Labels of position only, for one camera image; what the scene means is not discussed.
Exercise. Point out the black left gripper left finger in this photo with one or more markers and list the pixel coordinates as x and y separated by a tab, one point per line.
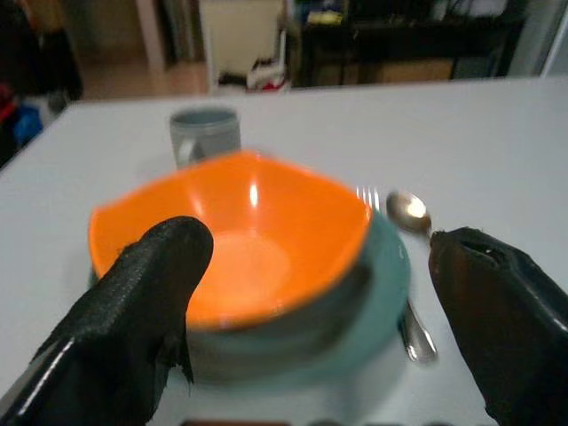
128	302

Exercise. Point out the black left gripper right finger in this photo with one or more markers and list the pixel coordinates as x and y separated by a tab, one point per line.
497	310

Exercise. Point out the orange square bowl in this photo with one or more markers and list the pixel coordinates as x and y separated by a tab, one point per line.
248	239

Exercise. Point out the silver metal spoon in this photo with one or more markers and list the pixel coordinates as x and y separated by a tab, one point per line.
410	248

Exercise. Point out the teal round plate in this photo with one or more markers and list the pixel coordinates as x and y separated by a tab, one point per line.
355	319

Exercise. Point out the silver metal fork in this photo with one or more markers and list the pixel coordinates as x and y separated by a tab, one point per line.
369	197

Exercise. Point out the grey ceramic mug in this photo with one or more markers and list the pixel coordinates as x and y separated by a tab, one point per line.
205	135

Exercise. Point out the blue bag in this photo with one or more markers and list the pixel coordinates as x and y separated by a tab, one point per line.
27	124

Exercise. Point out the red and white bag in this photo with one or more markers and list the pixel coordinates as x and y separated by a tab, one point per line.
266	75

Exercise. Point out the dark wooden shelf unit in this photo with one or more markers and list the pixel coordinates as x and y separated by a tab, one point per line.
408	44

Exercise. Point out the white cabinet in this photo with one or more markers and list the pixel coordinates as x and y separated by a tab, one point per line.
242	40

